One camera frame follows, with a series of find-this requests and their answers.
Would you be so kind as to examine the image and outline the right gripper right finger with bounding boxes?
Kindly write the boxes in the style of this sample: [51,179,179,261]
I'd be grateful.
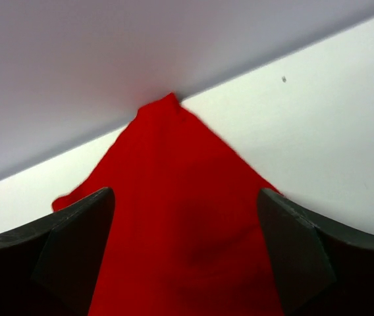
[257,188,374,315]

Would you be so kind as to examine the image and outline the red t-shirt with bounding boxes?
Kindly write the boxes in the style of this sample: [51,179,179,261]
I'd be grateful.
[52,94,282,315]

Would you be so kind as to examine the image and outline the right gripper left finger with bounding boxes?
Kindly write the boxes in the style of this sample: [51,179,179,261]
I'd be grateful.
[0,188,115,315]

